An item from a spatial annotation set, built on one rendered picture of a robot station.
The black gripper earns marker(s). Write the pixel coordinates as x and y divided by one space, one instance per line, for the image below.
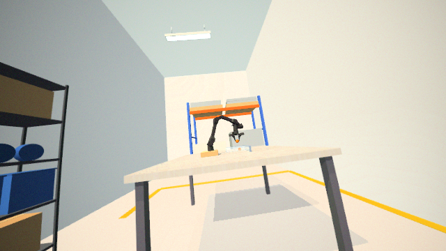
236 133

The clear low wall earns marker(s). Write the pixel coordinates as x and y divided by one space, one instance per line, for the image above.
243 148

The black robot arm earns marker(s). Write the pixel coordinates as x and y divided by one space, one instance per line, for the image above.
235 124

